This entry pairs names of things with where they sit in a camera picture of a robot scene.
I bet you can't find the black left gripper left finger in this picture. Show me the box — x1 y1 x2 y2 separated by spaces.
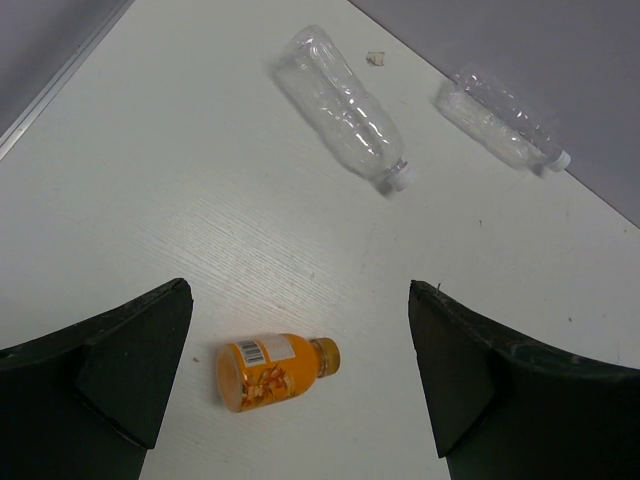
1 278 193 479

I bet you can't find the small paper scrap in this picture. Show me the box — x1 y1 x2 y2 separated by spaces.
366 51 385 67

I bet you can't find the clear bottle at back wall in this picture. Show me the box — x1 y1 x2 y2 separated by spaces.
435 64 571 175

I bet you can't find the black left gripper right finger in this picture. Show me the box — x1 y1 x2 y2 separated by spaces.
408 281 639 479

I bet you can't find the clear bottle near left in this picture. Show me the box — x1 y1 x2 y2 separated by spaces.
271 25 412 194

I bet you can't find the aluminium table rail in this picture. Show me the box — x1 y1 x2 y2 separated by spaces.
1 1 131 156

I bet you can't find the orange juice bottle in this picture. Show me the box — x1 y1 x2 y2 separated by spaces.
215 333 341 413

